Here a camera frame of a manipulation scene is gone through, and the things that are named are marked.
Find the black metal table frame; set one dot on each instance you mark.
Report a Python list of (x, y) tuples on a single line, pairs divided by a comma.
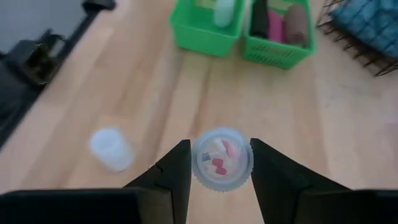
[(93, 12)]

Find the green plastic basket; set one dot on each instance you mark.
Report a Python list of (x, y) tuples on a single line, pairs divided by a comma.
[(199, 37), (276, 56)]

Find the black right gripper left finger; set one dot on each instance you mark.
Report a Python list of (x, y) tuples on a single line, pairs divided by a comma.
[(124, 205)]

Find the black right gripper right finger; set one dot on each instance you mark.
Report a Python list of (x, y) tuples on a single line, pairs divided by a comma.
[(311, 205)]

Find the brown bandage roll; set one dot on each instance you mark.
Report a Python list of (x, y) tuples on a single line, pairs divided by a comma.
[(297, 26)]

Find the black bandage roll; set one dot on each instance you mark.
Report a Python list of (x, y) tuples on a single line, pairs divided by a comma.
[(259, 18)]

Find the pink bandage roll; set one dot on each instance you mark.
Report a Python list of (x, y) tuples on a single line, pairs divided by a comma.
[(276, 28)]

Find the blue patterned cloth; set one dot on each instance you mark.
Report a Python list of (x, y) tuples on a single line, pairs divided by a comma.
[(370, 21)]

